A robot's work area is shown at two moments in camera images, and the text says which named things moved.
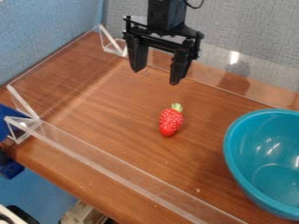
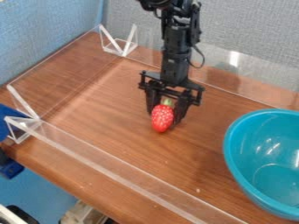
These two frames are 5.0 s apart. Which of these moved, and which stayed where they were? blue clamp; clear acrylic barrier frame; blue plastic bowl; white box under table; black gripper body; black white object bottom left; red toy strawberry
Moved: red toy strawberry; black gripper body
Stayed: white box under table; clear acrylic barrier frame; blue clamp; black white object bottom left; blue plastic bowl
